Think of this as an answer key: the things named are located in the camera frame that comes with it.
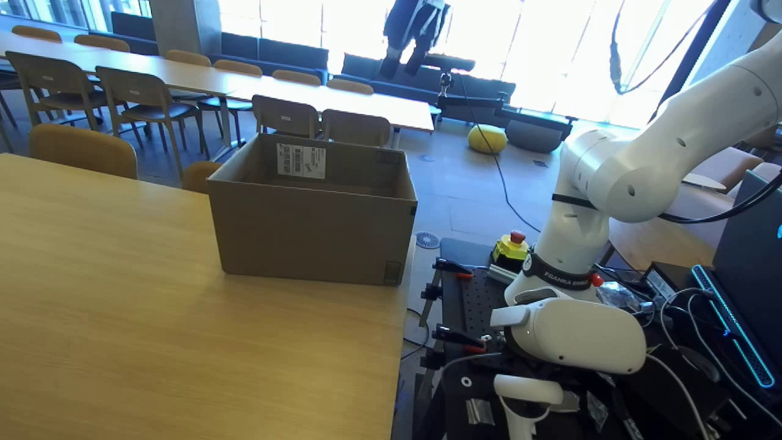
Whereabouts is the brown cardboard box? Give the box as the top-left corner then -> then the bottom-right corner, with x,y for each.
202,131 -> 420,289

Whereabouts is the wooden dining chair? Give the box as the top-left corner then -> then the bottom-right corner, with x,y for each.
92,63 -> 213,179
249,93 -> 321,142
320,107 -> 395,152
3,48 -> 108,131

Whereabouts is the black robot mounting cart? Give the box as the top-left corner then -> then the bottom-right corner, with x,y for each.
409,235 -> 739,440

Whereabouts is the yellow emergency stop button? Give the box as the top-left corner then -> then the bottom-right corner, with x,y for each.
489,230 -> 533,276

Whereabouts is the yellow round floor object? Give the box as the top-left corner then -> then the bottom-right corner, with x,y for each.
463,122 -> 511,155

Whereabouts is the tan padded chair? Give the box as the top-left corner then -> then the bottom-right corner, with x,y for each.
9,21 -> 66,44
163,47 -> 215,69
325,76 -> 375,98
270,66 -> 325,87
213,55 -> 265,80
70,31 -> 132,54

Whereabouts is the dark blue sofa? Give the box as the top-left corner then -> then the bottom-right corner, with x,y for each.
438,71 -> 518,127
339,50 -> 447,107
216,28 -> 332,82

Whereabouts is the dark round pouf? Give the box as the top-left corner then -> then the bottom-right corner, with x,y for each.
502,110 -> 574,155

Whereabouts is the person in dark clothes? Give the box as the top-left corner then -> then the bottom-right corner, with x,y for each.
375,0 -> 452,82

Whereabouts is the small orange chair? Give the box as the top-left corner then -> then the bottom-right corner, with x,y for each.
179,158 -> 220,196

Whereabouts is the long wooden dining table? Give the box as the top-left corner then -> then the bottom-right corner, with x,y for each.
0,28 -> 440,135

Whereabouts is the white VR controller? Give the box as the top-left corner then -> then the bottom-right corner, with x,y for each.
490,371 -> 566,440

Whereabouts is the white VR headset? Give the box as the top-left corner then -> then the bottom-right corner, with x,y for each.
486,296 -> 650,379

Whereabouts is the tan upholstered bench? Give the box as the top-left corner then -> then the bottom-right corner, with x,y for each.
607,143 -> 765,276

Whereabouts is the black computer tower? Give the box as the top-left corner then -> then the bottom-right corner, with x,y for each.
689,166 -> 782,413

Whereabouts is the red-handled black clamp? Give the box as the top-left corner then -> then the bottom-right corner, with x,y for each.
428,322 -> 496,352
429,257 -> 477,284

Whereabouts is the black floor cable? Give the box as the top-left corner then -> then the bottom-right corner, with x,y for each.
486,130 -> 545,235

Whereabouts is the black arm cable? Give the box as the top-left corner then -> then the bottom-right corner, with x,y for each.
552,166 -> 782,228

